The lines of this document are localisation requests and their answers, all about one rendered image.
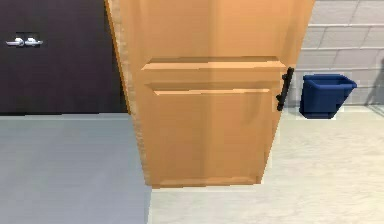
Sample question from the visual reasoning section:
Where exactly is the light wooden room door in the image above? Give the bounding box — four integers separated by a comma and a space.
104, 0, 316, 188

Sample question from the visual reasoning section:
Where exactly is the blue bin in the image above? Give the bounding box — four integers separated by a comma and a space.
298, 73, 358, 120

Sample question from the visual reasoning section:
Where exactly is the dark brown room door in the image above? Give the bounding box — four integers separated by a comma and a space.
0, 0, 129, 114

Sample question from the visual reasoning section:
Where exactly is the black door handle bar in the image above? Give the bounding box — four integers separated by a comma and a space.
275, 66, 295, 112

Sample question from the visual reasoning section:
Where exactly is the silver door lever handle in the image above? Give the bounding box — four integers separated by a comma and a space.
24, 37, 44, 48
5, 37, 25, 48

